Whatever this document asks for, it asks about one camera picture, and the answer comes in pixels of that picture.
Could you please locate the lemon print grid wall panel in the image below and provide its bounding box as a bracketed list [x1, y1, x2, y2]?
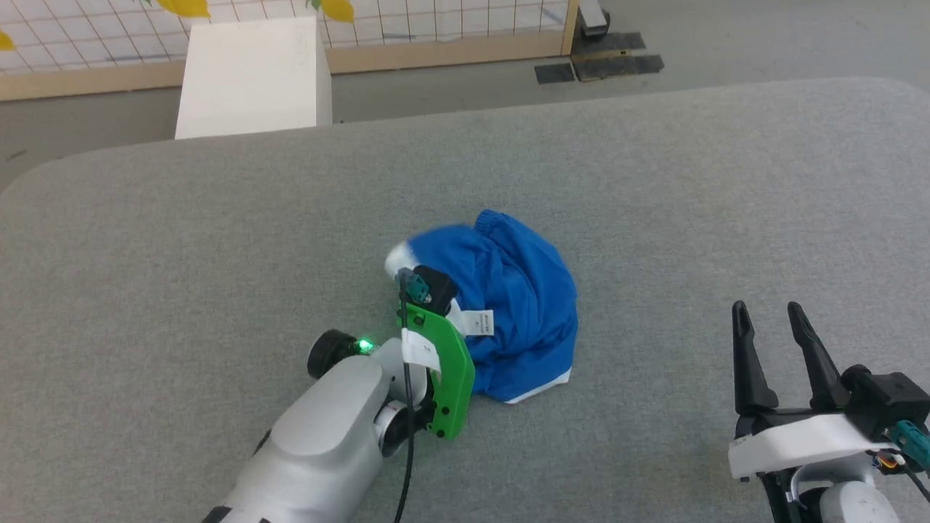
[0, 0, 581, 102]

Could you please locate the white box pedestal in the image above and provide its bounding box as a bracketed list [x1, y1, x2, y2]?
[174, 16, 333, 140]

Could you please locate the dark grey floor mat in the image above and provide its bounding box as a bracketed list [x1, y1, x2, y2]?
[573, 32, 646, 54]

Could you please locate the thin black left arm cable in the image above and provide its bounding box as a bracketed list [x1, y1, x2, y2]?
[392, 270, 417, 523]

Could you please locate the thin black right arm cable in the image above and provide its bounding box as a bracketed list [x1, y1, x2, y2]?
[869, 447, 930, 503]

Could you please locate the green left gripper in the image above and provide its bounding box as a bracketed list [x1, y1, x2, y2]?
[397, 302, 477, 441]

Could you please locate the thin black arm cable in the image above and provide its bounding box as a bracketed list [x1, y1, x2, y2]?
[392, 270, 417, 523]
[869, 447, 930, 503]

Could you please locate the blue garment with white trim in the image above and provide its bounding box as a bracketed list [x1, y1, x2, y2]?
[384, 209, 581, 405]

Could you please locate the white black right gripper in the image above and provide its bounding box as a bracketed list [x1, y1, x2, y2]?
[728, 301, 902, 482]

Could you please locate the long black floor mat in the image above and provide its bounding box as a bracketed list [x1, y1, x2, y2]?
[571, 53, 666, 82]

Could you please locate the grey device with black base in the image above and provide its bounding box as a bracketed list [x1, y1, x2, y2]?
[578, 0, 612, 38]

